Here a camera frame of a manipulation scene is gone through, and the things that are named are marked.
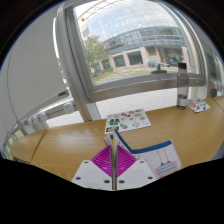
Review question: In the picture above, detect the white roller blind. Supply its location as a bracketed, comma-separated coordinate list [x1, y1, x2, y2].
[5, 6, 70, 122]

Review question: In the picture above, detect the white wall socket trunking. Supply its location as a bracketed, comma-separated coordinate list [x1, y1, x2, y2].
[19, 99, 77, 132]
[207, 79, 224, 98]

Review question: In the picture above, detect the glass fronted building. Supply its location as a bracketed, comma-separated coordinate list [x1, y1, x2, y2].
[79, 0, 188, 73]

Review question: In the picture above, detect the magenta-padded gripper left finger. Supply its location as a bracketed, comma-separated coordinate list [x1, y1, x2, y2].
[71, 144, 116, 191]

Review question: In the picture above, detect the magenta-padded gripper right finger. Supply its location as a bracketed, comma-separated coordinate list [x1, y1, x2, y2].
[115, 144, 158, 191]

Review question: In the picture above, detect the green tree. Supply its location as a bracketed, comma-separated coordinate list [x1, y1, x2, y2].
[83, 34, 110, 74]

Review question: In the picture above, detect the white cartoon print towel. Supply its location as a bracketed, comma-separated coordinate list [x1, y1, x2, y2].
[102, 127, 184, 180]

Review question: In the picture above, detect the grey window frame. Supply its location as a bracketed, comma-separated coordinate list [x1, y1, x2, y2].
[54, 0, 215, 123]

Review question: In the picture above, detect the clear water bottle black cap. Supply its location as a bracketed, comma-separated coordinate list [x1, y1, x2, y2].
[175, 62, 190, 111]

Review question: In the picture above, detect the large colourful sticker sheet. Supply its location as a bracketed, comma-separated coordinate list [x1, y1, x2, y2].
[104, 108, 152, 135]

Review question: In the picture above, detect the grey window handle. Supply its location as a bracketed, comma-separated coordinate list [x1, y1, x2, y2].
[150, 62, 171, 75]

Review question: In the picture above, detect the small colourful sticker sheet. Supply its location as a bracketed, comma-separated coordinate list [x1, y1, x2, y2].
[186, 97, 212, 114]

